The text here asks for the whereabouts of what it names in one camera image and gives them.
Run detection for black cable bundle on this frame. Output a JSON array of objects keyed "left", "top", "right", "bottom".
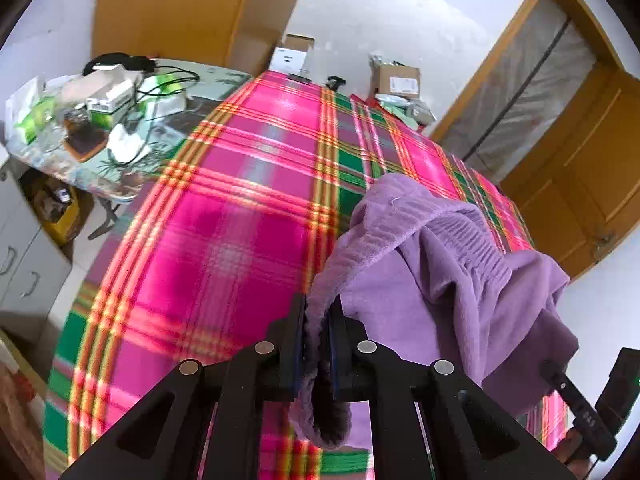
[{"left": 82, "top": 52, "right": 157, "bottom": 77}]

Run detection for person's right hand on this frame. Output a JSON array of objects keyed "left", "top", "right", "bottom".
[{"left": 551, "top": 430, "right": 596, "bottom": 479}]

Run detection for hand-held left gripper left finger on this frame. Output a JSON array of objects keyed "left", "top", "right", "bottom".
[{"left": 60, "top": 292, "right": 307, "bottom": 480}]

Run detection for grey plastic packets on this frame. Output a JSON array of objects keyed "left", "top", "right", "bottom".
[{"left": 375, "top": 94, "right": 437, "bottom": 130}]

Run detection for wooden wardrobe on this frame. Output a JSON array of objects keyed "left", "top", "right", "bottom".
[{"left": 92, "top": 0, "right": 313, "bottom": 78}]

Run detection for pink green plaid blanket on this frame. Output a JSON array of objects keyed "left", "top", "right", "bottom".
[{"left": 44, "top": 71, "right": 571, "bottom": 476}]

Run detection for grey cabinet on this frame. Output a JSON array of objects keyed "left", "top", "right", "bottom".
[{"left": 0, "top": 160, "right": 73, "bottom": 318}]

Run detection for yellow bin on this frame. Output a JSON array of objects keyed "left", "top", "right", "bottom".
[{"left": 30, "top": 180, "right": 85, "bottom": 247}]

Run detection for white power adapter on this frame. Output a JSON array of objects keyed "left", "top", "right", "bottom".
[{"left": 106, "top": 124, "right": 147, "bottom": 164}]

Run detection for purple fleece pants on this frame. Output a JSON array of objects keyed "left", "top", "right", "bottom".
[{"left": 289, "top": 172, "right": 580, "bottom": 451}]

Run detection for metal door handle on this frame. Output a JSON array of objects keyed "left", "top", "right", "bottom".
[{"left": 592, "top": 232, "right": 618, "bottom": 261}]

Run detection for brown tray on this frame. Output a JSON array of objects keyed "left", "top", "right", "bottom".
[{"left": 64, "top": 127, "right": 107, "bottom": 162}]

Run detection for brown cardboard box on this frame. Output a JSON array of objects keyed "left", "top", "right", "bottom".
[{"left": 375, "top": 62, "right": 422, "bottom": 102}]

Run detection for folding table with floral top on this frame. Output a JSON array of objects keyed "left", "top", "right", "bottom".
[{"left": 5, "top": 57, "right": 253, "bottom": 241}]

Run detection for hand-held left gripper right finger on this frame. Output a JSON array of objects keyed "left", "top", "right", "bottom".
[{"left": 326, "top": 296, "right": 576, "bottom": 480}]

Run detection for white cardboard box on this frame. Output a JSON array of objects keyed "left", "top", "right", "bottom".
[{"left": 272, "top": 34, "right": 316, "bottom": 75}]

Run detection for white and green box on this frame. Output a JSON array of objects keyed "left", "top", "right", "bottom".
[{"left": 86, "top": 71, "right": 137, "bottom": 113}]

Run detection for clear plastic door curtain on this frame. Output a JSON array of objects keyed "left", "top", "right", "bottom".
[{"left": 437, "top": 0, "right": 598, "bottom": 181}]

